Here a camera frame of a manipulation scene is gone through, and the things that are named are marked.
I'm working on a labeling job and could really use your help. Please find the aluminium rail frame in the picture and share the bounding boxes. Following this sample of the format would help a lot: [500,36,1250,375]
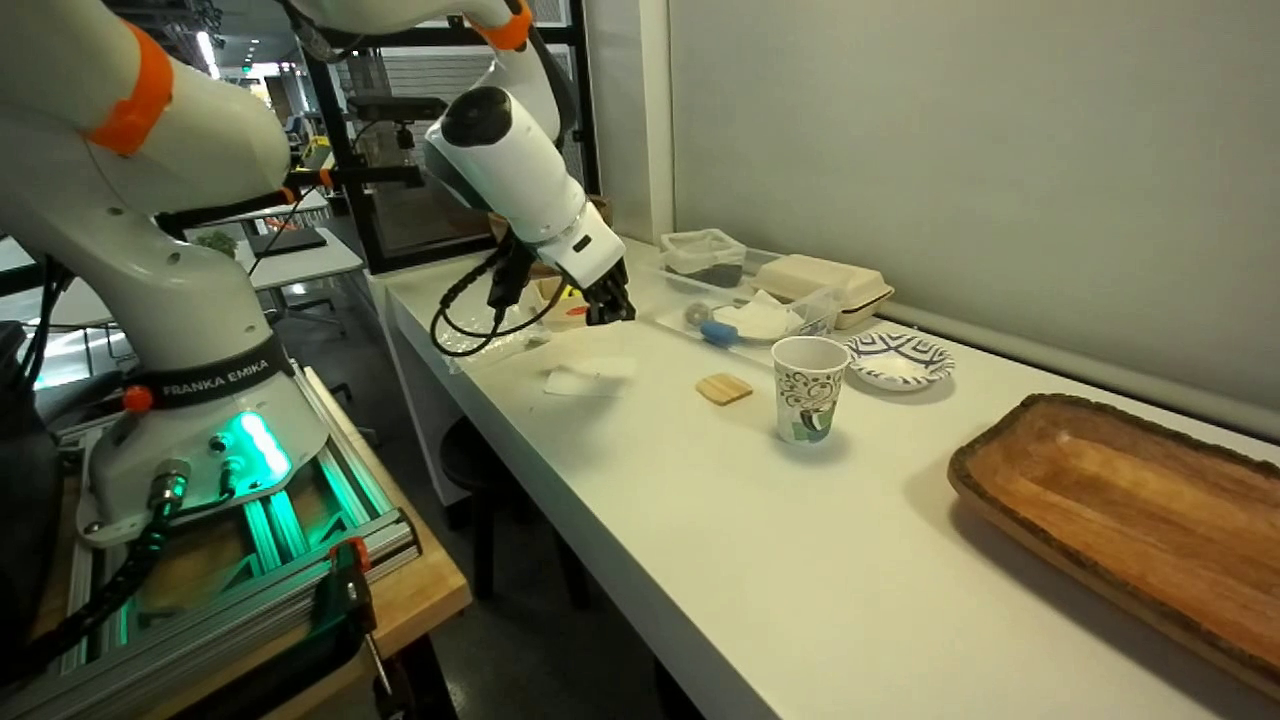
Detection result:
[0,360,423,720]

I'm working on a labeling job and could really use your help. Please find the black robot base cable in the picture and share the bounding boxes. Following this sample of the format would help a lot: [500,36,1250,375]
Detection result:
[0,456,192,688]

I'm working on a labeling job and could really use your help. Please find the green print paper cup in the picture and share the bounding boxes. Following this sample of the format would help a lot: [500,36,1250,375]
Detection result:
[769,334,855,449]

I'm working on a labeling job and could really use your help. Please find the tan square cracker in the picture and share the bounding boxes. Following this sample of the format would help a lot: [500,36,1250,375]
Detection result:
[693,368,761,411]

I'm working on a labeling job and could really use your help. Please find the wooden base board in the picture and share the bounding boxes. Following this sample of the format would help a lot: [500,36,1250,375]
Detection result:
[133,512,479,688]

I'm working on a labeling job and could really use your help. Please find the grey background desk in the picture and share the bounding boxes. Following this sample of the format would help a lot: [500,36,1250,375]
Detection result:
[244,219,372,294]

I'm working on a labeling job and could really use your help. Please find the black red clamp tool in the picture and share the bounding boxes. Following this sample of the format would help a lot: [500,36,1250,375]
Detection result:
[309,531,398,709]

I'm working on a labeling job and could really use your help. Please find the blue handled spoon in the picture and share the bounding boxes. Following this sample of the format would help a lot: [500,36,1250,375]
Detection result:
[683,301,748,358]

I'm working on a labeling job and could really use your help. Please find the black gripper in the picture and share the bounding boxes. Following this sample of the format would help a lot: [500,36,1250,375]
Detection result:
[573,251,645,329]

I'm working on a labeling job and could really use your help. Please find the black white patterned plate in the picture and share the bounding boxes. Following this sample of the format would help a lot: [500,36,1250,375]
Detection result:
[839,325,958,400]

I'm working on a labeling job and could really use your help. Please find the black metal frame cart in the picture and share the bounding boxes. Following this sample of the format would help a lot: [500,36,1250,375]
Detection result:
[298,36,609,280]

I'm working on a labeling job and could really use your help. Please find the wooden tray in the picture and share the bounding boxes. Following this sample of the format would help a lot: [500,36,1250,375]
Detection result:
[945,389,1280,709]

